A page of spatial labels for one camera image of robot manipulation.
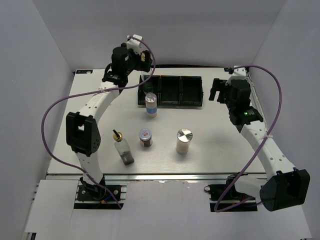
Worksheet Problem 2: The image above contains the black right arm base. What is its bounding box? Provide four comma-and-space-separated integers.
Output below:
204, 172, 258, 211

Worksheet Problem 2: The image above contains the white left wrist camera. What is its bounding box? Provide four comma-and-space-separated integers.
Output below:
126, 34, 143, 55

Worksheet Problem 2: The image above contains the blue label spice jar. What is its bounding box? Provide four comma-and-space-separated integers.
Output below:
145, 92, 157, 118

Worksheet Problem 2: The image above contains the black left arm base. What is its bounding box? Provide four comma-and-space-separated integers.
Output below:
73, 177, 127, 210

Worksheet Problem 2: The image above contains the silver lid pink salt jar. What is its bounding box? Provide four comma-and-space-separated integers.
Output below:
176, 128, 193, 154

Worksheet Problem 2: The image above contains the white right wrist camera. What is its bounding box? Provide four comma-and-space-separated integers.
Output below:
227, 67, 249, 81

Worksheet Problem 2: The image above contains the red lid dark spice jar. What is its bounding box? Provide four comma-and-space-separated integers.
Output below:
139, 128, 153, 147

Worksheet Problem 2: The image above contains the blue logo sticker left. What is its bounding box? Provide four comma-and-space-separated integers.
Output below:
75, 69, 93, 75

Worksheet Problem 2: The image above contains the black three-compartment organizer tray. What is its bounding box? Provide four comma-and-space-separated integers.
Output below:
137, 75, 204, 107

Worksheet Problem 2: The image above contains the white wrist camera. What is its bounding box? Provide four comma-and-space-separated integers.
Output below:
126, 34, 143, 55
227, 67, 249, 81

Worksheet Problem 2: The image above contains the glass bottle with brown sauce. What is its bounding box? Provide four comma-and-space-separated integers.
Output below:
112, 129, 135, 166

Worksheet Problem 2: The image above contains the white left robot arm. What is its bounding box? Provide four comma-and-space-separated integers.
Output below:
66, 38, 152, 200

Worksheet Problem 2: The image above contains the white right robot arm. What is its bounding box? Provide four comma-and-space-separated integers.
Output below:
209, 65, 311, 213

